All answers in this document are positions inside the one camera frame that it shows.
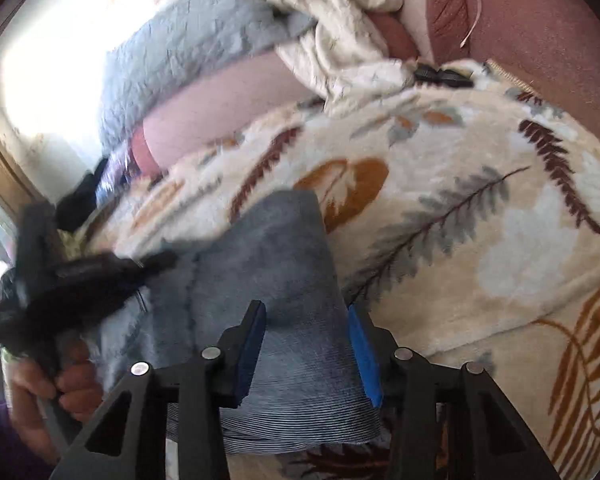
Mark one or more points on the small black device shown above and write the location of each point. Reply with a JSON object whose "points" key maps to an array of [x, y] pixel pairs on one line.
{"points": [[442, 76]]}

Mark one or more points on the leaf print bed blanket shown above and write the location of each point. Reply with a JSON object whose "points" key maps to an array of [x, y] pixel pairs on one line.
{"points": [[480, 185]]}

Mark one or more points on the white floral cloth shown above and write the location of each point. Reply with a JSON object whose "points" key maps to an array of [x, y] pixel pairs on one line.
{"points": [[345, 60]]}

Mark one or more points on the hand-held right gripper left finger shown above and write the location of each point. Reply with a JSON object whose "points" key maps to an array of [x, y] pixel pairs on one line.
{"points": [[250, 355]]}

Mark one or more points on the person's left forearm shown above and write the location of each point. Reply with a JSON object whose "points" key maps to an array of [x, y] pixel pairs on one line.
{"points": [[10, 445]]}

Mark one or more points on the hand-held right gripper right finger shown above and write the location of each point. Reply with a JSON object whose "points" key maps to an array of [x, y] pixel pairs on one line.
{"points": [[367, 360]]}

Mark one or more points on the person's left hand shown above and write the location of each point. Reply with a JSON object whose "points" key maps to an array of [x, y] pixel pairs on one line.
{"points": [[40, 390]]}

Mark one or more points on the green checkered rolled quilt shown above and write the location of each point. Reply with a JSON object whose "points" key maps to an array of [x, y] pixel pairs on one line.
{"points": [[75, 242]]}

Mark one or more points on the blue denim pants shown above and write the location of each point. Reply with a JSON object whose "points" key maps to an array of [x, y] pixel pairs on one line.
{"points": [[290, 270]]}

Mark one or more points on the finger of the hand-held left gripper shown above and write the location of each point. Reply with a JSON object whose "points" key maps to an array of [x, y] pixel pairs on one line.
{"points": [[152, 262]]}

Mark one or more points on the purple plastic bag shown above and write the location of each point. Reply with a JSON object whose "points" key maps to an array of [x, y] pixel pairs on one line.
{"points": [[115, 172]]}

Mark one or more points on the dark pink side cushion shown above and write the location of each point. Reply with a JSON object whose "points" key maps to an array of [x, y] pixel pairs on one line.
{"points": [[540, 35]]}

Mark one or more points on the black clothing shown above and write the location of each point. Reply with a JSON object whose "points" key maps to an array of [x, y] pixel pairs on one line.
{"points": [[82, 195]]}

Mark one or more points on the pink pillow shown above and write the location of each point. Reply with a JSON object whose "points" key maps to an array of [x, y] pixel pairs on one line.
{"points": [[215, 105]]}

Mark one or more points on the grey quilted pillow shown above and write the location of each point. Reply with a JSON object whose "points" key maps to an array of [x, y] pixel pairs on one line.
{"points": [[180, 45]]}

